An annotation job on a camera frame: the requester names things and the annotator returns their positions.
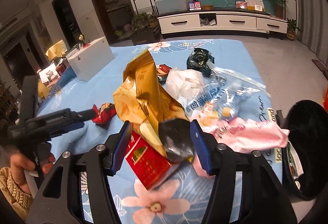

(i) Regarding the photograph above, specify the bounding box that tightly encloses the black wrapper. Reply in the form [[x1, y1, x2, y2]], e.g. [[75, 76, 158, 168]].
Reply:
[[158, 118, 195, 163]]

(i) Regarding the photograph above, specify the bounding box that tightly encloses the red snack wrapper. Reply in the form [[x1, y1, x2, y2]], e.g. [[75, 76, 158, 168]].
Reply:
[[92, 102, 116, 125]]

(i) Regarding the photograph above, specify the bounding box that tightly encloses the red cigarette box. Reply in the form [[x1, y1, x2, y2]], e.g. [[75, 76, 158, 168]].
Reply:
[[125, 131, 180, 190]]

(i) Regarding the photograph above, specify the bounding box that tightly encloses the gold snack bag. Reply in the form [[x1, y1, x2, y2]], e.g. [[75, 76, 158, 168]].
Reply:
[[113, 50, 186, 157]]

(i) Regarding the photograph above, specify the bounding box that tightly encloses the pink plastic bag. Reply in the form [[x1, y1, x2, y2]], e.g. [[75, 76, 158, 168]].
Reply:
[[198, 117, 290, 154]]

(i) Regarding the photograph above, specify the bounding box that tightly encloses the clear plastic bread bag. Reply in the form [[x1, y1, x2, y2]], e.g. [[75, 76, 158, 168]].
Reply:
[[184, 62, 270, 127]]

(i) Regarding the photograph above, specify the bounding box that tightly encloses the white plastic bag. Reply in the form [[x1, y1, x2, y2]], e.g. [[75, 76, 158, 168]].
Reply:
[[165, 68, 205, 107]]

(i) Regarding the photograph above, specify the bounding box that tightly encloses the dark green wrapper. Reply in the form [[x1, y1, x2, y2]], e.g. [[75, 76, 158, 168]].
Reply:
[[186, 48, 215, 77]]

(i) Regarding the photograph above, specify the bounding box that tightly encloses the knitted beige sleeve forearm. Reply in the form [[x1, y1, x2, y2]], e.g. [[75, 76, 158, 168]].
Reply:
[[0, 167, 33, 221]]

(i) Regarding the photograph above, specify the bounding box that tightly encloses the black round trash bin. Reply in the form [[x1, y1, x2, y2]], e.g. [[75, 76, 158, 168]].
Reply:
[[280, 100, 327, 201]]

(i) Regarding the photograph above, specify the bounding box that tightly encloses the person's left hand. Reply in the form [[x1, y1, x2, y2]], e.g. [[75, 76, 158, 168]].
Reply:
[[10, 153, 36, 194]]

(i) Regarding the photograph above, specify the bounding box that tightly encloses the light blue floral tablecloth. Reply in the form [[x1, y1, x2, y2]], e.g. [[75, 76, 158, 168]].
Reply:
[[36, 39, 284, 224]]

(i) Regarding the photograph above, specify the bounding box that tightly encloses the white cardboard box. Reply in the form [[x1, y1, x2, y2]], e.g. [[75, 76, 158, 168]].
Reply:
[[68, 37, 115, 82]]

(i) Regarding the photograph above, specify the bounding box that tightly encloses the plant stand left of cabinet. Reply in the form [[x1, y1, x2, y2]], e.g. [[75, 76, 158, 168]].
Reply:
[[130, 12, 161, 45]]

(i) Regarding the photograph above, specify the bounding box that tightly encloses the white tv cabinet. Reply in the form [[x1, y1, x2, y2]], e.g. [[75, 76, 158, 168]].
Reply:
[[158, 9, 287, 36]]

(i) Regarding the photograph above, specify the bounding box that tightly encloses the translucent storage box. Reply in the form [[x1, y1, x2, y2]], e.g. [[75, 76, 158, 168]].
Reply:
[[155, 0, 188, 15]]

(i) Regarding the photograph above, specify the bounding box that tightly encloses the potted plant on floor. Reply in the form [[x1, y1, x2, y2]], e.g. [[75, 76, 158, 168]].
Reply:
[[286, 19, 301, 41]]

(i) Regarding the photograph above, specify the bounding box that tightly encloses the grey curtain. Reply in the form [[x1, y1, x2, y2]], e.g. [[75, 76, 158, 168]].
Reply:
[[298, 0, 327, 65]]

